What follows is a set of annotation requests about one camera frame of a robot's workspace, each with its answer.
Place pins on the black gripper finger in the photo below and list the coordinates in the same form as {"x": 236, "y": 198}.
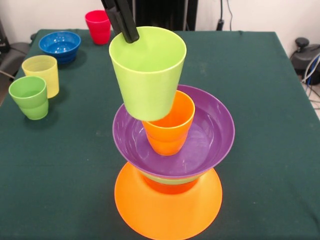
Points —
{"x": 112, "y": 12}
{"x": 127, "y": 25}

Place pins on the dark green table cloth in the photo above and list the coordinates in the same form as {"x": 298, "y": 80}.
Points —
{"x": 62, "y": 187}

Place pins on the yellow cup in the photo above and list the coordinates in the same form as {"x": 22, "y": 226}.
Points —
{"x": 42, "y": 72}

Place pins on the light green bowl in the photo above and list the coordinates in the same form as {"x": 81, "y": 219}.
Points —
{"x": 172, "y": 181}

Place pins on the small red-orange bowl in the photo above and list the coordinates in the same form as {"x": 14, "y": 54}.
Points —
{"x": 172, "y": 189}

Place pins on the purple bowl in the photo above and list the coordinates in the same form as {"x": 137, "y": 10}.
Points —
{"x": 207, "y": 150}

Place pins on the large orange bowl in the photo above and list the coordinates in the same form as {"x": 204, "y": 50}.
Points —
{"x": 167, "y": 215}

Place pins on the blue bowl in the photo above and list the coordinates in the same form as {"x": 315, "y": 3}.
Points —
{"x": 60, "y": 47}

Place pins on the lime green cup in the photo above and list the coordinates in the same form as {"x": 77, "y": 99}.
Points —
{"x": 147, "y": 90}

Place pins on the orange cup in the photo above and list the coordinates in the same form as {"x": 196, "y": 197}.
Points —
{"x": 167, "y": 140}

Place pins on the red cup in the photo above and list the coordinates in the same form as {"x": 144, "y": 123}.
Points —
{"x": 97, "y": 27}

